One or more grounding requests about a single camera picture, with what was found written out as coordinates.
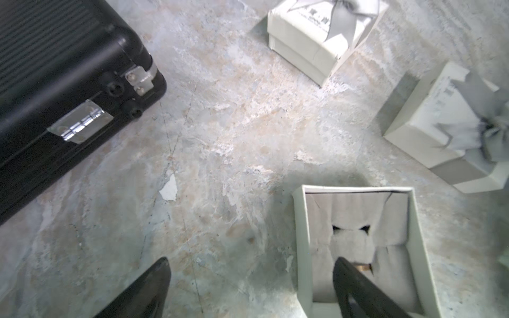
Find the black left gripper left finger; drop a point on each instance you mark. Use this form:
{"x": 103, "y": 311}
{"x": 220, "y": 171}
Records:
{"x": 145, "y": 297}

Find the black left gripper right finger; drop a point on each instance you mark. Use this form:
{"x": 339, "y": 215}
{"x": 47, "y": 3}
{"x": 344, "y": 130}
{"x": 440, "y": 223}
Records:
{"x": 355, "y": 293}

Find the white gift box lid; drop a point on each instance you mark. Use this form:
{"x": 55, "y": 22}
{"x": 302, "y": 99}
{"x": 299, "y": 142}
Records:
{"x": 317, "y": 37}

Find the large white bow gift box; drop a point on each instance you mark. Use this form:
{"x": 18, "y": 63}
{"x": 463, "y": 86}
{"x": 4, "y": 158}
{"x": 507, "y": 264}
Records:
{"x": 456, "y": 124}

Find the black ribbed hard case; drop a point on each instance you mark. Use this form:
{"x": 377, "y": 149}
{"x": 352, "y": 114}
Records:
{"x": 73, "y": 74}

